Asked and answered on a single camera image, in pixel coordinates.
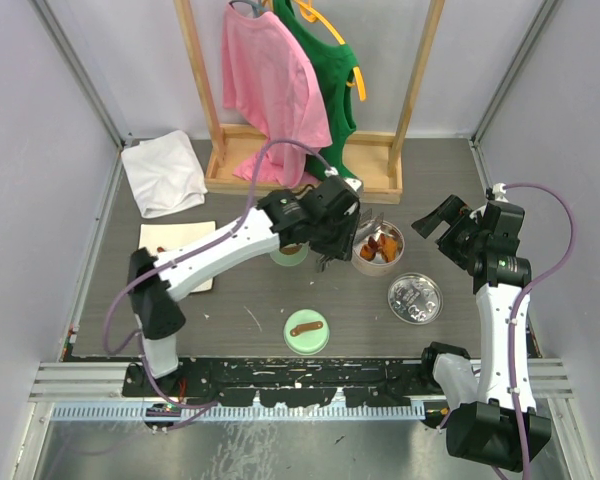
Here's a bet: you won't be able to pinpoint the left aluminium frame post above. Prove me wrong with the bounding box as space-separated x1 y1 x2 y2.
29 0 126 150

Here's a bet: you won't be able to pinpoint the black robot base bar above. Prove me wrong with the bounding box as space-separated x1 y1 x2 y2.
122 354 479 409

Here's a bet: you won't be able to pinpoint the wooden clothes rack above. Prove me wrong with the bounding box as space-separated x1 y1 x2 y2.
173 0 446 205

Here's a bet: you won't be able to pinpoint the orange clothes hanger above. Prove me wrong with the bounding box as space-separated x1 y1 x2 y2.
289 0 369 103

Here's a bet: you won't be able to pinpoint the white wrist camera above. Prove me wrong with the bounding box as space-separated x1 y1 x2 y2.
470 183 509 220
343 177 364 196

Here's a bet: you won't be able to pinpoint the brown grilled eel piece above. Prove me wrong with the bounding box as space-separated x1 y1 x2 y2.
364 236 382 253

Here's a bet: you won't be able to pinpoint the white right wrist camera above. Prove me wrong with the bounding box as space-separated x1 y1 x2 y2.
470 183 509 220

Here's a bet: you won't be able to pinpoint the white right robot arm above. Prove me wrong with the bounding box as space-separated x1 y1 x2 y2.
412 195 552 476

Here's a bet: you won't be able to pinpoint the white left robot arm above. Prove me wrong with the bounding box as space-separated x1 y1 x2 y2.
128 176 363 396

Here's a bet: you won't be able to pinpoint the white square plate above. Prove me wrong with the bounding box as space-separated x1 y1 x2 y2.
138 220 218 295

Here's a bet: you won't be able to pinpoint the mint green canister lid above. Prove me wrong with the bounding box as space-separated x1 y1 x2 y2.
283 309 330 356

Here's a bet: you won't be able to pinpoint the aluminium corner frame post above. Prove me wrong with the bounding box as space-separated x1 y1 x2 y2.
472 0 564 146

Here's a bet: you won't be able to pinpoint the white cloth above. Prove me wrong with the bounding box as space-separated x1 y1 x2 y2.
121 130 208 219

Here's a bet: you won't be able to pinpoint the round silver tin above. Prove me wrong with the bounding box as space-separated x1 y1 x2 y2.
351 219 404 277

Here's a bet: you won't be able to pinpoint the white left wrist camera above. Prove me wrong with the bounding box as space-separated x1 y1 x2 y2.
343 177 364 196

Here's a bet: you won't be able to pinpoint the pink t-shirt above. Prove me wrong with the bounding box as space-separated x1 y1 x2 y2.
221 1 333 190

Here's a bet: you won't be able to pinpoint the white slotted cable duct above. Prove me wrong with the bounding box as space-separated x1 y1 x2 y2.
50 401 426 423

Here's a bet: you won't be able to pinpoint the orange fried shrimp piece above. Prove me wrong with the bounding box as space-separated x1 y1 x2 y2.
378 236 399 263

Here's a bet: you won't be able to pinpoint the silver embossed tin lid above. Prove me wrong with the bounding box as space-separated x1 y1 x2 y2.
387 272 443 325

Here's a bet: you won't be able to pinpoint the mint green tin canister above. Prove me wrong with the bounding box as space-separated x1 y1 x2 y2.
270 244 309 267

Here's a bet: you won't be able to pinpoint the grey clothes hanger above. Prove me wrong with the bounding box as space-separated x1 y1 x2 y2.
228 0 273 18

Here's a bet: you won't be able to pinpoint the green t-shirt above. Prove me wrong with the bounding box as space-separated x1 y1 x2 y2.
273 1 358 178

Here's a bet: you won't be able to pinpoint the metal serving tongs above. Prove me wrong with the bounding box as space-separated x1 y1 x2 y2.
315 209 384 273

